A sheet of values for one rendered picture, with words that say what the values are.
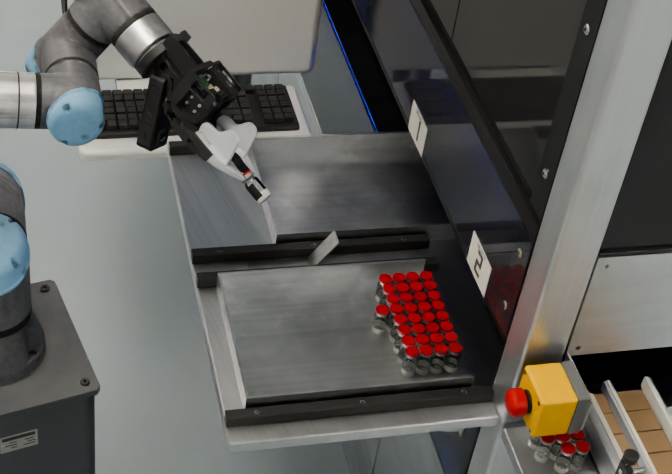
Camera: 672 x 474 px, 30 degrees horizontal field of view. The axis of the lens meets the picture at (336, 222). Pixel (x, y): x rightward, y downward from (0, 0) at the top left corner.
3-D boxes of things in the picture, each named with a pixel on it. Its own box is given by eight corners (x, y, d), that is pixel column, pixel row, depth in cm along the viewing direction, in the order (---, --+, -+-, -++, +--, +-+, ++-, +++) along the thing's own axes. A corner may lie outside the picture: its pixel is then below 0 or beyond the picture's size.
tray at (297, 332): (421, 274, 206) (425, 258, 204) (469, 393, 187) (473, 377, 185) (216, 288, 197) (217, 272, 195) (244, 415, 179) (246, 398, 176)
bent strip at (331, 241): (331, 257, 206) (335, 230, 203) (335, 269, 204) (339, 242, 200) (246, 263, 203) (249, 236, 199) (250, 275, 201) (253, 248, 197)
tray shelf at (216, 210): (418, 137, 238) (420, 129, 237) (545, 419, 187) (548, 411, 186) (165, 148, 226) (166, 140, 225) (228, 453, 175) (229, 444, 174)
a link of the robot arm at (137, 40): (105, 53, 172) (140, 43, 179) (126, 78, 172) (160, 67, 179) (135, 17, 168) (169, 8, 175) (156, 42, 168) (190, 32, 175)
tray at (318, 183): (427, 145, 233) (430, 130, 231) (469, 237, 214) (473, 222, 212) (247, 153, 225) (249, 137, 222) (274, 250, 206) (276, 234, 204)
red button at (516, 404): (525, 399, 174) (531, 380, 172) (534, 421, 171) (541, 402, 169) (499, 402, 173) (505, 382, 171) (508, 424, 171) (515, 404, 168)
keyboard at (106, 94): (285, 89, 255) (286, 79, 253) (299, 130, 244) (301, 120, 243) (85, 96, 244) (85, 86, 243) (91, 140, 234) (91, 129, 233)
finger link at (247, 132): (272, 155, 171) (226, 105, 171) (247, 181, 174) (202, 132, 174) (282, 148, 173) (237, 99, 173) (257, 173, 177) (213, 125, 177)
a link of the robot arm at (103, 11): (79, -6, 180) (118, -48, 177) (127, 52, 179) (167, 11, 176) (51, -7, 172) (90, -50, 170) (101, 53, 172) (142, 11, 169)
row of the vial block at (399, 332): (386, 293, 201) (390, 272, 198) (416, 376, 188) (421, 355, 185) (373, 294, 200) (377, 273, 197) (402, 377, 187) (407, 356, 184)
